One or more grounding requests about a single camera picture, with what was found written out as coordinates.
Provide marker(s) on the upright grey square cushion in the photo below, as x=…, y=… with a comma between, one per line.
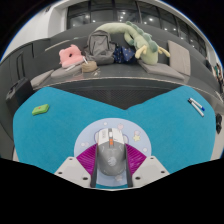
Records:
x=180, y=58

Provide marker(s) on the small green eraser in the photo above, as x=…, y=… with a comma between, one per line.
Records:
x=40, y=109

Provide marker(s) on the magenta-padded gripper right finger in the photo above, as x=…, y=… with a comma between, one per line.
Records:
x=150, y=170

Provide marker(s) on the small tan pouch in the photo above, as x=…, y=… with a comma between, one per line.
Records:
x=89, y=67

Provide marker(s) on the person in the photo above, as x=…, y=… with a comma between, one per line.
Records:
x=219, y=71

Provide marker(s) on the pink plush cushion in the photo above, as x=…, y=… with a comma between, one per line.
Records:
x=70, y=57

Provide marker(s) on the white marker with blue cap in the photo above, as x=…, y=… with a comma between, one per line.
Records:
x=198, y=104

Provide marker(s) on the grey and white computer mouse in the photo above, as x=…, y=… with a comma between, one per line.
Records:
x=111, y=153

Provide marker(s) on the white marker with black cap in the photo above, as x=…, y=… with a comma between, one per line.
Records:
x=196, y=107

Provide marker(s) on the flat grey seat cushion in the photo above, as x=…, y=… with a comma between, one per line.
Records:
x=41, y=79
x=65, y=72
x=161, y=70

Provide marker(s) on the grey backpack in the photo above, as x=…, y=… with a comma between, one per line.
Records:
x=100, y=48

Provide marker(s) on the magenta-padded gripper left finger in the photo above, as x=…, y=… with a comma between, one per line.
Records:
x=73, y=170

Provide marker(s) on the round light blue mouse pad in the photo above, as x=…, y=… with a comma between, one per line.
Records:
x=133, y=133

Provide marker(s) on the green plush dragon toy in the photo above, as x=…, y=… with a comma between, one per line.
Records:
x=146, y=50

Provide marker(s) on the dark blue starry bag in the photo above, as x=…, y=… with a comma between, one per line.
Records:
x=124, y=55

